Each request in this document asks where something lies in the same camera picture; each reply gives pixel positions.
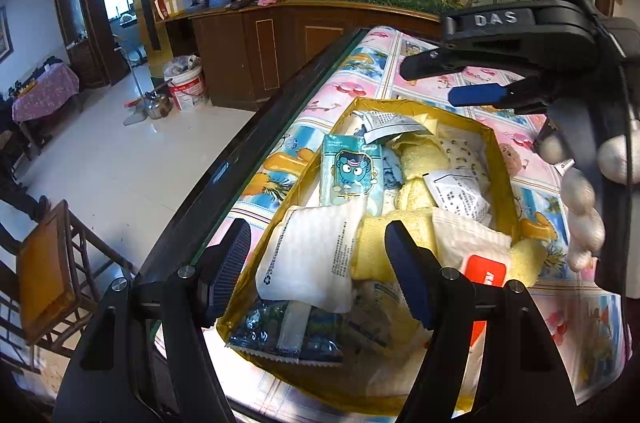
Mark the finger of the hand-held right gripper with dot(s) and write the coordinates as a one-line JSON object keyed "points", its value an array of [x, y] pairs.
{"points": [[477, 95], [440, 63]]}

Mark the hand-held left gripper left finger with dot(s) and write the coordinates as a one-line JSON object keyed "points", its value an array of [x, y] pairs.
{"points": [[227, 263]]}

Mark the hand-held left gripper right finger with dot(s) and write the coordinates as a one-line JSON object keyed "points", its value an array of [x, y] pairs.
{"points": [[407, 268]]}

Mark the lemon print tissue packet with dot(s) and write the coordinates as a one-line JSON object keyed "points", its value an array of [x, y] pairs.
{"points": [[465, 150]]}

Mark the light blue printed packet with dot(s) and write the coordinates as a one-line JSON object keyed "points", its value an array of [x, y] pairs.
{"points": [[372, 313]]}

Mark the white packet red label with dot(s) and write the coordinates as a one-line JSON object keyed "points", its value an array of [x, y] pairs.
{"points": [[465, 233]]}

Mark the clear zip bag tropical print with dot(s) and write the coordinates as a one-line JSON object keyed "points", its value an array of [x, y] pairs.
{"points": [[260, 333]]}

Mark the white printed sachet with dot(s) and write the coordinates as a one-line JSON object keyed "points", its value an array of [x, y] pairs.
{"points": [[457, 198], [390, 125]]}

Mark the white plastic packet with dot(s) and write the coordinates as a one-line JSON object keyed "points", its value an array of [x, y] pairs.
{"points": [[310, 253]]}

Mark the blue towel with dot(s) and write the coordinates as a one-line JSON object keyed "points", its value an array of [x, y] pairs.
{"points": [[392, 168]]}

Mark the light blue wet wipes packet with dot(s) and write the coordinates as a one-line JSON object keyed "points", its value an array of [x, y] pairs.
{"points": [[350, 173]]}

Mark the yellow-taped cardboard box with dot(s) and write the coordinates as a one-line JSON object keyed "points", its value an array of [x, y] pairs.
{"points": [[305, 175]]}

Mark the person's right hand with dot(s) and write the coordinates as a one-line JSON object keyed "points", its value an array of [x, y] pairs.
{"points": [[582, 223]]}

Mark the printed tablecloth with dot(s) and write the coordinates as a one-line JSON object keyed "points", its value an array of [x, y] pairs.
{"points": [[325, 103]]}

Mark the dark wooden cabinet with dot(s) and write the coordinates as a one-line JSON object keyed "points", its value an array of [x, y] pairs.
{"points": [[280, 48]]}

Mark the steel kettle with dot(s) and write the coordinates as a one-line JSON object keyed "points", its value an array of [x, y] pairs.
{"points": [[159, 105]]}

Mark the dustpan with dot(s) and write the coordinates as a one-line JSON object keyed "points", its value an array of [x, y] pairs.
{"points": [[135, 118]]}

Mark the white bucket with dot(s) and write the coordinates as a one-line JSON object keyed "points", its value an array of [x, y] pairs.
{"points": [[189, 85]]}

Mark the wooden chair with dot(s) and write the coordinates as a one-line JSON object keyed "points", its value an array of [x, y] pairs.
{"points": [[45, 268]]}

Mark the table with floral cloth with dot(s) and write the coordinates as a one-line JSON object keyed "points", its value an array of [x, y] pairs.
{"points": [[45, 93]]}

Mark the red and white box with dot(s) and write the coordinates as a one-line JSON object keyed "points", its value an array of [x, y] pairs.
{"points": [[170, 8]]}

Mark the framed picture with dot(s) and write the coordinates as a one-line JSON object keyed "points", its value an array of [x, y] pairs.
{"points": [[5, 33]]}

